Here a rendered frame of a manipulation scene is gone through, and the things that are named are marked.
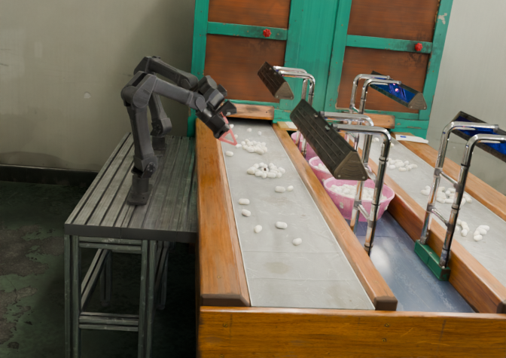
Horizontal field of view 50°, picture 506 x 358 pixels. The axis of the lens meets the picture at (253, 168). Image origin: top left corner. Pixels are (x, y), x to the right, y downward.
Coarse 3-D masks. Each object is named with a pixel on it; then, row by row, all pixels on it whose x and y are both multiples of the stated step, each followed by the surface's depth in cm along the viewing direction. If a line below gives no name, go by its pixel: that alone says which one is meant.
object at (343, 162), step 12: (300, 108) 178; (312, 108) 168; (300, 120) 170; (312, 120) 160; (324, 120) 153; (300, 132) 165; (312, 132) 155; (324, 132) 147; (336, 132) 140; (312, 144) 149; (324, 144) 142; (336, 144) 135; (348, 144) 130; (324, 156) 137; (336, 156) 131; (348, 156) 125; (336, 168) 127; (348, 168) 126; (360, 168) 126; (360, 180) 127
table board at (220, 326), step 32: (224, 320) 125; (256, 320) 126; (288, 320) 127; (320, 320) 128; (352, 320) 129; (384, 320) 130; (416, 320) 131; (448, 320) 132; (480, 320) 133; (224, 352) 128; (256, 352) 129; (288, 352) 130; (320, 352) 131; (352, 352) 132; (384, 352) 133; (416, 352) 134; (448, 352) 135; (480, 352) 136
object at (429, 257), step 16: (448, 128) 165; (464, 128) 166; (480, 128) 166; (496, 128) 166; (464, 160) 153; (448, 176) 163; (464, 176) 154; (432, 192) 171; (432, 208) 171; (448, 224) 159; (416, 240) 179; (448, 240) 160; (432, 256) 168; (448, 256) 161; (432, 272) 167; (448, 272) 161
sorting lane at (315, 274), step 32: (256, 128) 295; (224, 160) 234; (256, 160) 239; (288, 160) 244; (256, 192) 200; (288, 192) 204; (256, 224) 173; (288, 224) 175; (320, 224) 178; (256, 256) 151; (288, 256) 153; (320, 256) 155; (256, 288) 135; (288, 288) 137; (320, 288) 138; (352, 288) 140
